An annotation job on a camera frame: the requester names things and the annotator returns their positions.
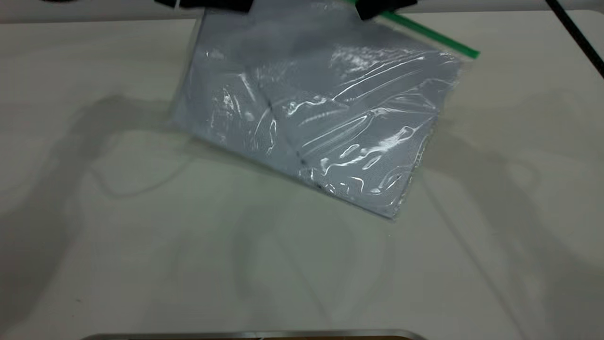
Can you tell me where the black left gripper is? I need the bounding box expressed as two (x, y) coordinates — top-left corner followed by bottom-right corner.
(155, 0), (256, 13)

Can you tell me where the black cable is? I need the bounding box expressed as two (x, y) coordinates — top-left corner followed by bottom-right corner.
(545, 0), (604, 79)

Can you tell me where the clear zip bag green zipper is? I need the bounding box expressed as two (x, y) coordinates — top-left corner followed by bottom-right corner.
(170, 0), (481, 220)

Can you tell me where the silver metal rim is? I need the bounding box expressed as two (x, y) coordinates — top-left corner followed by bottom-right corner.
(80, 329), (428, 340)

